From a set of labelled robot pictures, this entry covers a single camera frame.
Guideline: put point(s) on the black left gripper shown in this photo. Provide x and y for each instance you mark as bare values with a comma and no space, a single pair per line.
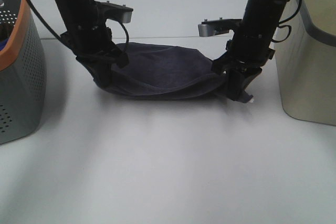
95,48

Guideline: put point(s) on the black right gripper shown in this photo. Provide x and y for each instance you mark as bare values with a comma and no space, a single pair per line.
245,54

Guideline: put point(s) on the dark navy towel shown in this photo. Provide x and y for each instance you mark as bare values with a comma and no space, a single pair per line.
163,72

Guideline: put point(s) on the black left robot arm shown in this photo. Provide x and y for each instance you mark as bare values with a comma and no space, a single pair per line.
74,13

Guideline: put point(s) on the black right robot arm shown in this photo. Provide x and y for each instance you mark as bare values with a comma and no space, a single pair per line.
260,16

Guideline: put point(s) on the beige basket grey rim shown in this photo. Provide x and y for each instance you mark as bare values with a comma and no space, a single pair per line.
305,61

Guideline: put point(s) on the grey perforated basket orange rim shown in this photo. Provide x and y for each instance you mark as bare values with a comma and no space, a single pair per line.
23,72

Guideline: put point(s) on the blue cloth in basket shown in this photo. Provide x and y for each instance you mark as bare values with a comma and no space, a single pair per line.
3,44

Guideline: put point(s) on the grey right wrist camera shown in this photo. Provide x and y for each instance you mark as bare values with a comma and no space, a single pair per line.
209,28

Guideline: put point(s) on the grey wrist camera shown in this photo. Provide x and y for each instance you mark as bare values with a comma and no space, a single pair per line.
115,12
209,28

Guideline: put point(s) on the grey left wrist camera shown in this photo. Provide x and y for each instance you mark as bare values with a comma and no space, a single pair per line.
115,12

